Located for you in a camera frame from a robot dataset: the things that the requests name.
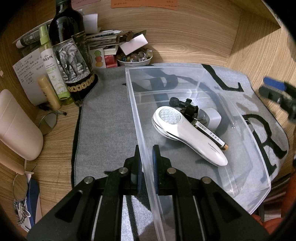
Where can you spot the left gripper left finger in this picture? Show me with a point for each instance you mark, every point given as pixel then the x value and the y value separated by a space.
pixel 133 178

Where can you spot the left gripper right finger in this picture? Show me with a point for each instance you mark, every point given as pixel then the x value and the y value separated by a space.
pixel 164 182

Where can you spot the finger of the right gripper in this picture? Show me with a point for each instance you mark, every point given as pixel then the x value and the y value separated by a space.
pixel 275 83
pixel 270 94

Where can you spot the white handheld massager device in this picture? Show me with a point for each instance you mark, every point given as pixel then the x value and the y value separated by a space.
pixel 172 124

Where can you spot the clear plastic storage bin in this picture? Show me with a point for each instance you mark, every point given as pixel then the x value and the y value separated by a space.
pixel 240 170

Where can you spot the black ball-head mount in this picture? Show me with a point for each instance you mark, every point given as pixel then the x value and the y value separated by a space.
pixel 188 110

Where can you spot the white travel plug adapter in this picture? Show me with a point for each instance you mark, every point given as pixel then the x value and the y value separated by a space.
pixel 210 118

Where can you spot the grey rug with black letters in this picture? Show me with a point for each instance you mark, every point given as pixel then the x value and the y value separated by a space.
pixel 116 116

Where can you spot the green spray bottle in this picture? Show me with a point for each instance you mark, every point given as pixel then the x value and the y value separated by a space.
pixel 51 65

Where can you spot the white bowl of trinkets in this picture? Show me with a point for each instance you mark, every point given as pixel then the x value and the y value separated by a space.
pixel 142 58

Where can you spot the pink thermos bottle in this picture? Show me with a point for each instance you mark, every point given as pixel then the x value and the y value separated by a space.
pixel 18 132

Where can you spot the yellow lip balm tube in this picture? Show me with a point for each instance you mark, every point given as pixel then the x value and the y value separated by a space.
pixel 49 92

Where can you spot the stack of papers and books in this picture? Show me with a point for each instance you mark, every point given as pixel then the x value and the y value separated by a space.
pixel 102 44

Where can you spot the small white cardboard box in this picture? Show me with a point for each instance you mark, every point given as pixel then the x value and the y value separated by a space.
pixel 134 44

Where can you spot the white handwritten paper note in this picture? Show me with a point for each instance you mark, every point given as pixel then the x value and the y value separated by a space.
pixel 28 70

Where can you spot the dark wine bottle elephant label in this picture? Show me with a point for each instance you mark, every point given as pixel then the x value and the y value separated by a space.
pixel 68 38

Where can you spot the pink sticky note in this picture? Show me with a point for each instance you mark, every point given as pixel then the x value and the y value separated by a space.
pixel 84 4

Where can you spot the metal ring glasses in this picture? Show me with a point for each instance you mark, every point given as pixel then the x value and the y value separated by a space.
pixel 46 120

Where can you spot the keyring with chain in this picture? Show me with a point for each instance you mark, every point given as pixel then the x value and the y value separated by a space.
pixel 20 188

